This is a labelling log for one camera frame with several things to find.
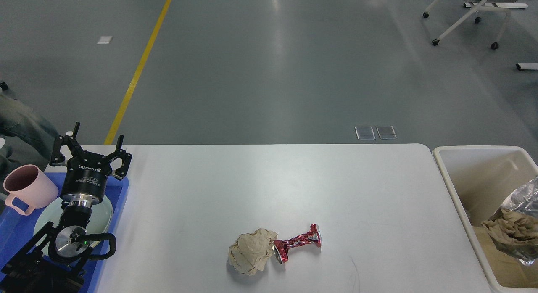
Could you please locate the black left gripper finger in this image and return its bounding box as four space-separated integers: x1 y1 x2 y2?
50 122 84 167
103 135 132 180

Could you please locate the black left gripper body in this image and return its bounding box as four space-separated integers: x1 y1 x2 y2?
60 157 112 208

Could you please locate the light green plate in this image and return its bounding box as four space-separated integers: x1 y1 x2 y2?
33 196 113 234

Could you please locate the brown paper ball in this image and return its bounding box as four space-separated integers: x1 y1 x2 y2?
227 228 277 276

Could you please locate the crushed red can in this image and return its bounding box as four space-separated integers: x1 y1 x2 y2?
272 223 322 264

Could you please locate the brown paper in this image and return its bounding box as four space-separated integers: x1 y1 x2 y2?
482 208 538 261

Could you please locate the aluminium foil tray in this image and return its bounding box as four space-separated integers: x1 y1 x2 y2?
500 178 537 266

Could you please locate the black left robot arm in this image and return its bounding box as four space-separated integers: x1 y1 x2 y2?
1 123 132 293

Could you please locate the person in jeans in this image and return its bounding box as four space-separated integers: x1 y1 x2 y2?
0 87 59 176

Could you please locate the pink mug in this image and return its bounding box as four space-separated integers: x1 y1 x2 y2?
3 164 59 216

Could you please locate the left floor socket plate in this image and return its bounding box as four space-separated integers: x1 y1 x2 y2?
355 126 376 140

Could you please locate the floor socket plate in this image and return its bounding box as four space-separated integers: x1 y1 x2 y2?
375 126 398 140
355 126 376 140

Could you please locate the right floor socket plate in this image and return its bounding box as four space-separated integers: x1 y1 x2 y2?
375 126 398 140

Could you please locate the white plastic bin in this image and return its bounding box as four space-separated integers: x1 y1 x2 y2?
432 145 537 293

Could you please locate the white rolling chair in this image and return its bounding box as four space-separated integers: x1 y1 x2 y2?
432 0 528 50

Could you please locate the white bar on floor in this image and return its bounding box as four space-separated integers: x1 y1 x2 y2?
516 63 538 71

